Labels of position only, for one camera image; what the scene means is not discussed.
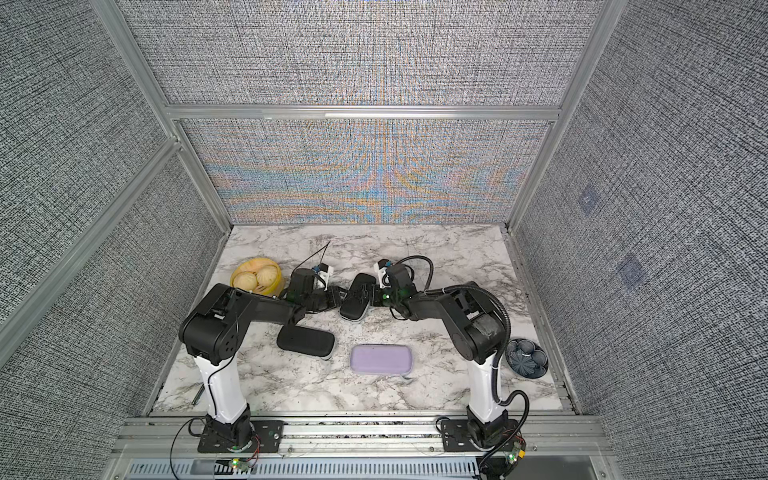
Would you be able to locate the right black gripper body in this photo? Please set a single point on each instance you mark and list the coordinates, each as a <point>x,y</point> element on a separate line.
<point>385,298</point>

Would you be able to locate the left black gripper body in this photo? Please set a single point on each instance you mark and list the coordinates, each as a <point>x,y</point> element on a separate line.
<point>321,302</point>

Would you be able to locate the grey case back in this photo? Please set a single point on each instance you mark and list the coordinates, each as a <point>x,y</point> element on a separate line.
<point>358,297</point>

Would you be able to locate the grey zippered case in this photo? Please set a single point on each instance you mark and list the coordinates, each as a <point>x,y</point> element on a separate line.
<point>306,341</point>

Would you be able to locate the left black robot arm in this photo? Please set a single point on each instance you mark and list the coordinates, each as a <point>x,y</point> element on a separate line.
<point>214,332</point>

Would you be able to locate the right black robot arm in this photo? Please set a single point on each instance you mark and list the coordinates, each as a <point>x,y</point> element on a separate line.
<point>480,330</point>

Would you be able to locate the right steamed bun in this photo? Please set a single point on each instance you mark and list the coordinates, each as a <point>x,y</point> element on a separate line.
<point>267,275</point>

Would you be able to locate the steamed bun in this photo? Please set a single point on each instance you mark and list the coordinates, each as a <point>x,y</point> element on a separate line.
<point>267,275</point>
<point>245,280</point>

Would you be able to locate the yellow bamboo steamer basket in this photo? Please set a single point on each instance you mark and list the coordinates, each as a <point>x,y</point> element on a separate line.
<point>253,265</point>

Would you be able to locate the left steamed bun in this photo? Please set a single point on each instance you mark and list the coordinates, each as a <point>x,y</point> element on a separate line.
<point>245,280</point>

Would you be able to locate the dark round flower dish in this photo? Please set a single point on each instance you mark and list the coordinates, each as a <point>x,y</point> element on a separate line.
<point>526,358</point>

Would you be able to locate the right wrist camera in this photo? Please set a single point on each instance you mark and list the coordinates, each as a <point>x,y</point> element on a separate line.
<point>381,268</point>

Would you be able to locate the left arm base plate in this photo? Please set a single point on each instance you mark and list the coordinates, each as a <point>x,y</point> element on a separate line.
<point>264,436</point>

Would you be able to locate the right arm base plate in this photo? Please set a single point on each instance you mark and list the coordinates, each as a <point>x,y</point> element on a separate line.
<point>455,435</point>

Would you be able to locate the green handled tool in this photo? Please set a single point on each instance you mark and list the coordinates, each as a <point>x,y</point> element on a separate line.
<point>198,395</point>

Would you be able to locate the aluminium front rail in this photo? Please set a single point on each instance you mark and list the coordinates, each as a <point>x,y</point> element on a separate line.
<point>361,435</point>

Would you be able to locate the white vented cable tray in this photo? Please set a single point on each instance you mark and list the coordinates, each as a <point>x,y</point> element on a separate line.
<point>312,468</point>

